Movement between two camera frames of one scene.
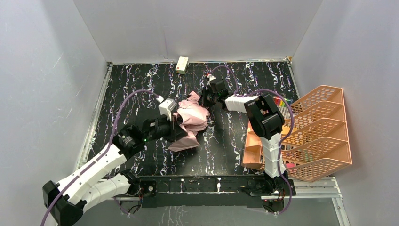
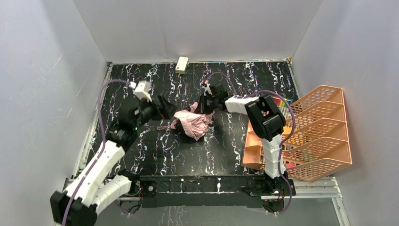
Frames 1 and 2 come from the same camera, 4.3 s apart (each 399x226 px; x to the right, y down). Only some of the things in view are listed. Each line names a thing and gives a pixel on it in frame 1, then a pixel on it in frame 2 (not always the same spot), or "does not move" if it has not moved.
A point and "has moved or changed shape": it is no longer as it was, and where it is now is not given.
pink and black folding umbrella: [193, 117] has moved or changed shape
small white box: [181, 65] does not move
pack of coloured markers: [283, 106] does not move
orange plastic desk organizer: [317, 143] does not move
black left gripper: [176, 128] → [161, 106]
